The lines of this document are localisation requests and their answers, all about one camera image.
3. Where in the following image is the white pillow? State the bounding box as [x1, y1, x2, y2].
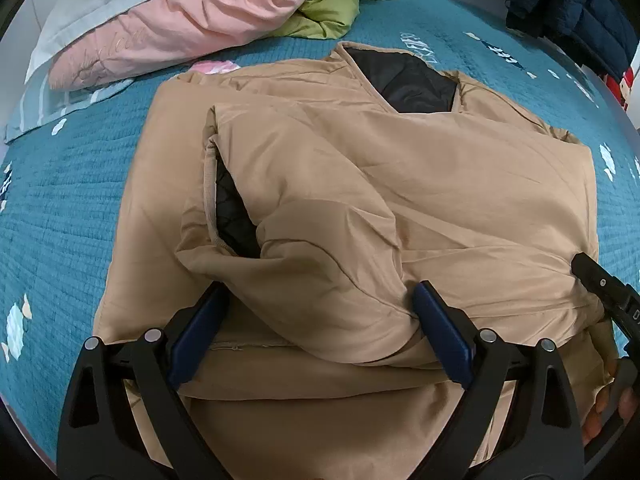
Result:
[1, 0, 148, 144]

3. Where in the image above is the tan padded jacket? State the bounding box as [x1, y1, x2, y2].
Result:
[93, 44, 604, 479]

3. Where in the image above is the pink folded quilt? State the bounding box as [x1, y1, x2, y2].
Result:
[49, 0, 304, 91]

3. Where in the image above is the navy and yellow puffer jacket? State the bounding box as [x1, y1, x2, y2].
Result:
[506, 0, 639, 81]

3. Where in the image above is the red cartoon cushion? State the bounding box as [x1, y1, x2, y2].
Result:
[603, 55, 639, 110]

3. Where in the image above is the teal quilted bed mat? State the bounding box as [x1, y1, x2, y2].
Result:
[1, 0, 639, 457]

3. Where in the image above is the right hand in tan glove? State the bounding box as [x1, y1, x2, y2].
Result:
[582, 320, 639, 445]

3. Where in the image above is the green folded quilt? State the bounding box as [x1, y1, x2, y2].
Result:
[271, 0, 404, 42]

